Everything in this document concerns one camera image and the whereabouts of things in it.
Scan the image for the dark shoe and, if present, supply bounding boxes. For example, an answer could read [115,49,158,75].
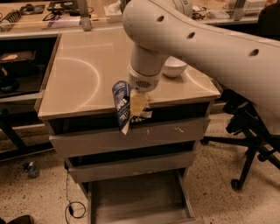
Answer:
[7,215,34,224]

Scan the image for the blue chip bag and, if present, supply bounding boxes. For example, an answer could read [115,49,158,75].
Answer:
[111,80,154,136]

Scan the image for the coiled soldering stand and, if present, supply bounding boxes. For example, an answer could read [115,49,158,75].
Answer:
[0,10,21,32]

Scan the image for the white tissue box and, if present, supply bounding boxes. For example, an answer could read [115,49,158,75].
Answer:
[104,0,123,23]

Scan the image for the white bowl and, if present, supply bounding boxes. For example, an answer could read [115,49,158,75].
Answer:
[163,57,187,78]

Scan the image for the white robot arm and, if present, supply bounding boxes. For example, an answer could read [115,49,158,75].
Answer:
[122,0,280,135]

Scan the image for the top grey drawer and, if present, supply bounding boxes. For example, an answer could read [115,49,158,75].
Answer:
[50,116,210,158]

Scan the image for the black cable on floor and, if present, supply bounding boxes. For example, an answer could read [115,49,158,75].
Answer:
[64,169,88,224]

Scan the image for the bottom grey open drawer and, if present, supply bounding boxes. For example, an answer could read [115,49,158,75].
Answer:
[88,171,204,224]

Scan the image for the black office chair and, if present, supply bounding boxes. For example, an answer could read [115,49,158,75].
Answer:
[200,2,280,190]

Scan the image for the white gripper with vent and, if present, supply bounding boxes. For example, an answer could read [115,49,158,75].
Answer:
[128,66,161,116]

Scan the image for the drawer cabinet with beige top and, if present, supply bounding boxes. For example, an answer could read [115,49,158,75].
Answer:
[38,27,220,220]

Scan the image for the middle grey drawer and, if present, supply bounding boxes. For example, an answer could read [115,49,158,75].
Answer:
[69,150,196,183]

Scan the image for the black tray on desk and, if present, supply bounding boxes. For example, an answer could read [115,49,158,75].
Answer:
[47,0,78,12]

